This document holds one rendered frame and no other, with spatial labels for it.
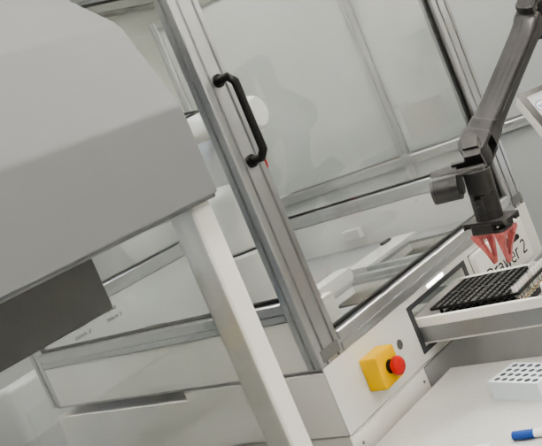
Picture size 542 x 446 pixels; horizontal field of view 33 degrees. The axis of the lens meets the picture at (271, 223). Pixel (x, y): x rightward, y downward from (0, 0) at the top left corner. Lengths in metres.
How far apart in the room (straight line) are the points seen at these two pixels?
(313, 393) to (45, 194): 0.87
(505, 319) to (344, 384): 0.37
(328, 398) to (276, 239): 0.33
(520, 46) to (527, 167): 1.79
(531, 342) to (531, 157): 1.44
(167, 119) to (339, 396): 0.76
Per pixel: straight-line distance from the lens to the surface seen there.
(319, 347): 1.78
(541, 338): 2.53
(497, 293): 2.01
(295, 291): 1.75
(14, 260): 1.08
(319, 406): 1.84
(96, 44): 1.30
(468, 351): 2.21
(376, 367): 1.85
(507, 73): 2.02
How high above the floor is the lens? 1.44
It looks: 6 degrees down
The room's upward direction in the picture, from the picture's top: 23 degrees counter-clockwise
